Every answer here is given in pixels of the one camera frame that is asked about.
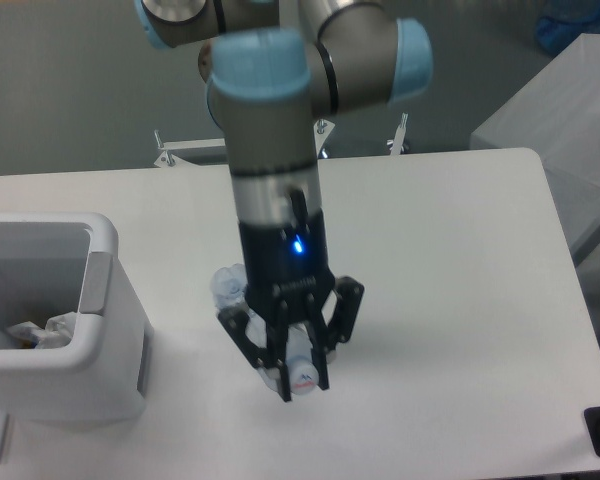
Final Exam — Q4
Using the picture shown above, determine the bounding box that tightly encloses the metal clamp bolt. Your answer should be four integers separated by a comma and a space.
387, 113, 410, 156

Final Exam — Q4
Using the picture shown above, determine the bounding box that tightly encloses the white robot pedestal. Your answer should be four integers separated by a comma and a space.
197, 38, 215, 82

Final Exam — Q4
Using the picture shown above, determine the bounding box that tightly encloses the grey covered box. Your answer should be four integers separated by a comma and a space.
470, 34, 600, 257

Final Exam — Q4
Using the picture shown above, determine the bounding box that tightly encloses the white bracket with bolts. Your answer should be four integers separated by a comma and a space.
153, 130, 227, 168

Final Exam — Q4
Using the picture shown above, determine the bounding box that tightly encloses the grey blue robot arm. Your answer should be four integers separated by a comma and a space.
135, 1, 433, 401

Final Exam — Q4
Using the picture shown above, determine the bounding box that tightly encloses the white wrapper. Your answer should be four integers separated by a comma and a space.
6, 312, 77, 349

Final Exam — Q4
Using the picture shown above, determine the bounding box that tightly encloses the white trash can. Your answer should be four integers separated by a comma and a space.
0, 212, 152, 422

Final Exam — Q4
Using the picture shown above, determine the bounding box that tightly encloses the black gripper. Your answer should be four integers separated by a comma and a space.
217, 211, 365, 402

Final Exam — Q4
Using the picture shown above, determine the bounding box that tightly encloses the blue plastic bag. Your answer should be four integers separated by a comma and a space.
534, 1, 600, 56

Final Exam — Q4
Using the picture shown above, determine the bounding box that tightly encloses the white bracket right bolt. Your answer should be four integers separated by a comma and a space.
314, 119, 335, 159

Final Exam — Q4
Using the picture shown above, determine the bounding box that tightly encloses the clear crushed plastic bottle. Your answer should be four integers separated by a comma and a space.
210, 264, 319, 397

